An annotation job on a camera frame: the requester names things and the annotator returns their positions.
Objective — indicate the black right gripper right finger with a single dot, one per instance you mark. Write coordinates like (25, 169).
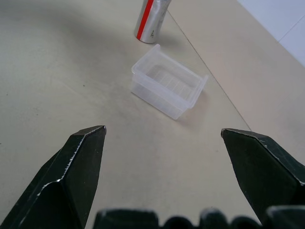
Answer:
(262, 171)

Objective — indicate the clear plastic rectangular container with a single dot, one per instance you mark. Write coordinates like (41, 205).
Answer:
(166, 83)

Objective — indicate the silver tube with red stripe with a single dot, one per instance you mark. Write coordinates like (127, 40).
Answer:
(152, 19)

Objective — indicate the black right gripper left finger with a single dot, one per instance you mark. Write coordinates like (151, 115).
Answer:
(64, 181)

